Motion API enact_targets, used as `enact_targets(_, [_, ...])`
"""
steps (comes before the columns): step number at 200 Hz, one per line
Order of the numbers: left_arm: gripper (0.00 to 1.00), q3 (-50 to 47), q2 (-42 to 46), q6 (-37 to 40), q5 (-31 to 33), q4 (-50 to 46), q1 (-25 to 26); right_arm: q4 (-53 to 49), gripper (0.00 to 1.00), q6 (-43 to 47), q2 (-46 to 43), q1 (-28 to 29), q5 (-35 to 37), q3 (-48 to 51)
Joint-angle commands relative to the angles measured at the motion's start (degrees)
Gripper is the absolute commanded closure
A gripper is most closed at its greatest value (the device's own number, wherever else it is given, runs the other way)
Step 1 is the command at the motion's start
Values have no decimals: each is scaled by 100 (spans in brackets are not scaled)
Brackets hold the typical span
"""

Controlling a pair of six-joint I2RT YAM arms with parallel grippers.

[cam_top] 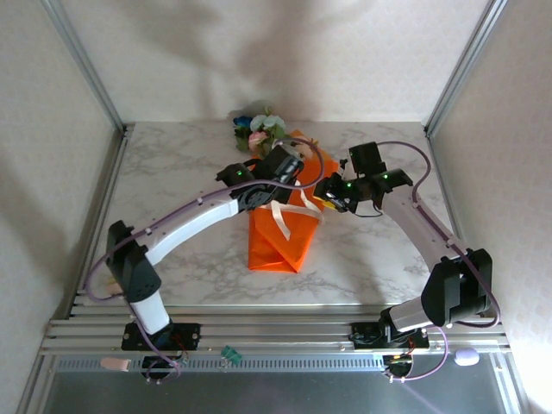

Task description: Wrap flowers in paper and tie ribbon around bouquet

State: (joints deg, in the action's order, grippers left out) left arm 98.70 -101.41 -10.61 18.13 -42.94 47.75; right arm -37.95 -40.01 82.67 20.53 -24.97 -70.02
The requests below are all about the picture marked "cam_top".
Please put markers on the black controller board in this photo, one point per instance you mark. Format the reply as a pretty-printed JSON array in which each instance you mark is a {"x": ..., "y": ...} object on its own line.
[
  {"x": 161, "y": 365},
  {"x": 399, "y": 365}
]

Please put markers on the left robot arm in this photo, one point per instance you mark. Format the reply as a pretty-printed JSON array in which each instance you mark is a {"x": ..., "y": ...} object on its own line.
[{"x": 194, "y": 225}]

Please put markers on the aluminium mounting rails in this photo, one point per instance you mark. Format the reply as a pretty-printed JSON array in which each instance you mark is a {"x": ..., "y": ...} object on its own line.
[{"x": 280, "y": 328}]

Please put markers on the lavender oval pebble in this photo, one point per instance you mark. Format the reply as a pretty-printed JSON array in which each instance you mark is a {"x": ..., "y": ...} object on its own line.
[{"x": 466, "y": 357}]

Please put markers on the green plug connector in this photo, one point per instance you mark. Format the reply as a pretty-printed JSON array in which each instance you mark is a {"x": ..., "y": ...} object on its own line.
[{"x": 231, "y": 354}]

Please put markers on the aluminium table edge rail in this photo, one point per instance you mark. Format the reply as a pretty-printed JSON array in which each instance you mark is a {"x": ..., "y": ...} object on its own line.
[
  {"x": 448, "y": 196},
  {"x": 113, "y": 177}
]

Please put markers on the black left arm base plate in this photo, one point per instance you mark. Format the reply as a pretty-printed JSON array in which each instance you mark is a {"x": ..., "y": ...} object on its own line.
[{"x": 185, "y": 335}]

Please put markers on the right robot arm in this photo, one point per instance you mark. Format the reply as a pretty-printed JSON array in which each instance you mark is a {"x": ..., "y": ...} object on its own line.
[{"x": 414, "y": 221}]

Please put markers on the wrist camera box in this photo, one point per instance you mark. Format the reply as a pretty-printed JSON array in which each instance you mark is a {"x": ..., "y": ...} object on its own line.
[
  {"x": 282, "y": 164},
  {"x": 366, "y": 158}
]

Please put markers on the aluminium frame post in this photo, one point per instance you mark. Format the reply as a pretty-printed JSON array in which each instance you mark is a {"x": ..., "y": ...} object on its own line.
[
  {"x": 466, "y": 60},
  {"x": 82, "y": 60}
]

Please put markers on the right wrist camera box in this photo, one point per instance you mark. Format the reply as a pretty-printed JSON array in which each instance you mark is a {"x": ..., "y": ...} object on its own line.
[{"x": 366, "y": 158}]

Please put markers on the orange wrapping paper sheet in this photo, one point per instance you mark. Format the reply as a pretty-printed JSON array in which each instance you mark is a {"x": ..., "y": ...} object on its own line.
[{"x": 276, "y": 246}]

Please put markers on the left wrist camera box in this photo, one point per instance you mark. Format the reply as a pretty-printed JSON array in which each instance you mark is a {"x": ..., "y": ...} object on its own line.
[{"x": 282, "y": 164}]

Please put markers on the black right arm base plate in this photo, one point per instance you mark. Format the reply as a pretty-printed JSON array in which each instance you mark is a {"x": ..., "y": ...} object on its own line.
[{"x": 364, "y": 335}]

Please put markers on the grey slotted metal tray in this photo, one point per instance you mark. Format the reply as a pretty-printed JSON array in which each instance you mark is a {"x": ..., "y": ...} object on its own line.
[{"x": 276, "y": 388}]

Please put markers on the fake flower bouquet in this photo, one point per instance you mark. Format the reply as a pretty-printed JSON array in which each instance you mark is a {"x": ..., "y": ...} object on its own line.
[{"x": 263, "y": 125}]

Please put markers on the cream ribbon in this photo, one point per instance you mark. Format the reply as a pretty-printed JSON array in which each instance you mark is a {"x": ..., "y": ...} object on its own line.
[{"x": 282, "y": 224}]

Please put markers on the pink rubber block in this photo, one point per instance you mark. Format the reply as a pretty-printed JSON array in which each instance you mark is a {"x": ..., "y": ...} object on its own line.
[{"x": 115, "y": 365}]

